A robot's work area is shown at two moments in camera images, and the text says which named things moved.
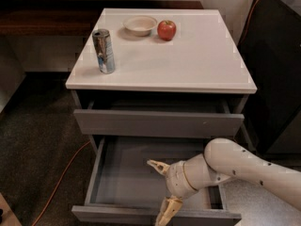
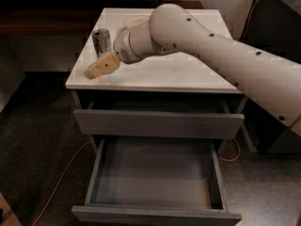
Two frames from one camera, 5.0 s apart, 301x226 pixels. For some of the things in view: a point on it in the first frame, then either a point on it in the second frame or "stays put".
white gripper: x=176 y=179 -> x=122 y=49
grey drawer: x=122 y=189 stays put
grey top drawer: x=123 y=119 stays put
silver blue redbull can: x=104 y=50 stays put
